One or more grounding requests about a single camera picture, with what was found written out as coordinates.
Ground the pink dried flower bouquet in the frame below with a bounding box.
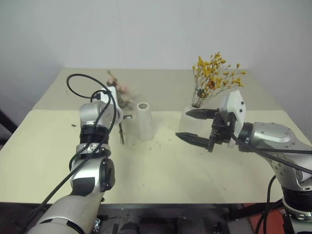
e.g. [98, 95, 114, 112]
[106, 70, 137, 145]

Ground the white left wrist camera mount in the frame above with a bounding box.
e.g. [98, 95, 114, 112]
[94, 86, 124, 125]

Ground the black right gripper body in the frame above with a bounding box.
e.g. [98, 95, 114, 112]
[209, 110, 239, 146]

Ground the red object under table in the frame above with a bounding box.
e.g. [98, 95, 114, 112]
[246, 206, 291, 234]

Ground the dark rounded shape under table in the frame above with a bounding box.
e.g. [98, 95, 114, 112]
[118, 221, 141, 234]

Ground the dark furniture piece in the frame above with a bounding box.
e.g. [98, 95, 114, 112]
[0, 108, 18, 150]

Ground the tall white ceramic vase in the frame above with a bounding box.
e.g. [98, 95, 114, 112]
[135, 102, 155, 141]

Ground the wide white ceramic vase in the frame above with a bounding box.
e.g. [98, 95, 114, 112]
[178, 103, 215, 134]

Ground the yellow dried flower bouquet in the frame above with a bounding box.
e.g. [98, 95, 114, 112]
[191, 51, 247, 108]

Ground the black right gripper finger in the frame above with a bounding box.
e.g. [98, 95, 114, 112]
[175, 132, 215, 154]
[185, 108, 219, 120]

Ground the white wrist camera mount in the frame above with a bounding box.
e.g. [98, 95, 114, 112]
[94, 86, 124, 125]
[218, 89, 247, 150]

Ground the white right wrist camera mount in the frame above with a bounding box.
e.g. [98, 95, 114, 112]
[218, 89, 247, 150]

